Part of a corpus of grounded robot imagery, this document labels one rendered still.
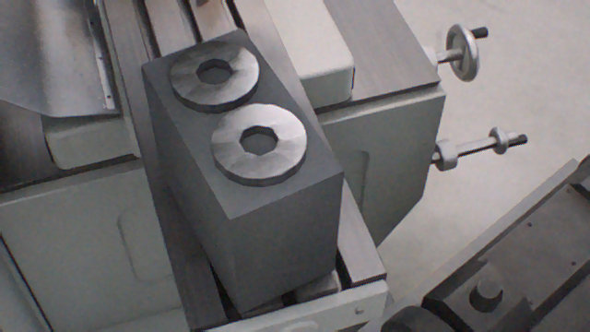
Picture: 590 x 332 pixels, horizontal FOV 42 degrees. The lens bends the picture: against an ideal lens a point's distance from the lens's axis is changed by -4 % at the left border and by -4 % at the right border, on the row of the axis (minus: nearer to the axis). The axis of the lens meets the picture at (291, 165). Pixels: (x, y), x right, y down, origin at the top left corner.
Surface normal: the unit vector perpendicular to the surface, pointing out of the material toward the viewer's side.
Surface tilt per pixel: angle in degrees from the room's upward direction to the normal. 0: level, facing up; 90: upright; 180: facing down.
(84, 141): 90
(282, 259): 90
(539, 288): 0
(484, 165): 0
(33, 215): 90
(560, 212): 0
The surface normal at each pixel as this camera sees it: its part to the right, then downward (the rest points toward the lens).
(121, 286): 0.31, 0.76
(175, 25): 0.00, -0.61
